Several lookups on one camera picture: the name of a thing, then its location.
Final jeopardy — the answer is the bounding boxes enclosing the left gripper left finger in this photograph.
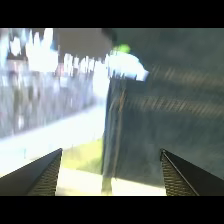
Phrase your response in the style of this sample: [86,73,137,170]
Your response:
[0,148,64,197]

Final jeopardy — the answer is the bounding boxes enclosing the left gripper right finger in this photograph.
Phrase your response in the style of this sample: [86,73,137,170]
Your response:
[159,148,224,197]

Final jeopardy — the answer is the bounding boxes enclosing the blue jeans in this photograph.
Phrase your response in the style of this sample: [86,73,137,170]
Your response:
[100,27,224,189]

